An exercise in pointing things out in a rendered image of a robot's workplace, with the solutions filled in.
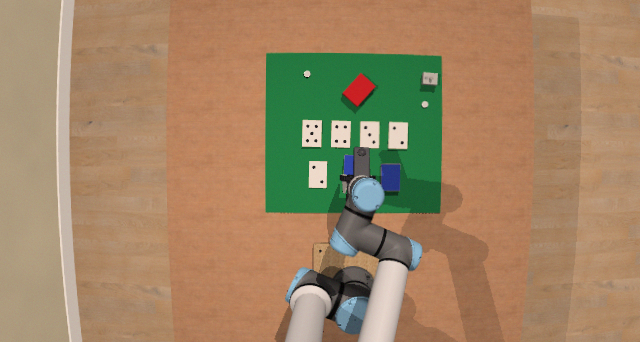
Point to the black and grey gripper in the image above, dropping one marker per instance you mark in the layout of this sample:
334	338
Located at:
346	181

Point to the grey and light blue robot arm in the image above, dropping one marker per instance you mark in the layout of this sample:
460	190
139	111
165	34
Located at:
310	292

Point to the red rectangular block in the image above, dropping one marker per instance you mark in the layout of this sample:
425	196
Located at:
358	89

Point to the green felt mat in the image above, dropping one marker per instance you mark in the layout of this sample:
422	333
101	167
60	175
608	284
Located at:
291	97

